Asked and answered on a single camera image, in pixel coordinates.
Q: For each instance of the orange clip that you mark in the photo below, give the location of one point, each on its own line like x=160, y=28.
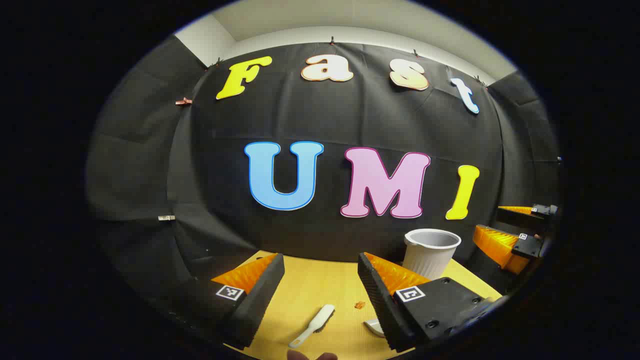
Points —
x=184, y=101

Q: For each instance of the grey dustpan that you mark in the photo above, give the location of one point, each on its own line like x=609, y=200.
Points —
x=374, y=327

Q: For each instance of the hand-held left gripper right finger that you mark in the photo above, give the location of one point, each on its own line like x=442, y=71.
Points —
x=380, y=305

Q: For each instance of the wooden desktop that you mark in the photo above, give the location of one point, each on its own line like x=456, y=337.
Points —
x=320, y=285

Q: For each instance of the white ribbed garbage bin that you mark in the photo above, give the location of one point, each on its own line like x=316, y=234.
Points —
x=430, y=255

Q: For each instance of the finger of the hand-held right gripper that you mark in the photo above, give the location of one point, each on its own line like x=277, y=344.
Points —
x=527, y=246
x=520, y=216

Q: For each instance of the white clip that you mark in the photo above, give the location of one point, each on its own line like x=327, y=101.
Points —
x=166, y=218

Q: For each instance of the small grey broom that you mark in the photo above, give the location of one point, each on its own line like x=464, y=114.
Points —
x=315, y=325

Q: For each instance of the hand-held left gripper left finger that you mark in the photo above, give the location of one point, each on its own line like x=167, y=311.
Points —
x=260, y=300

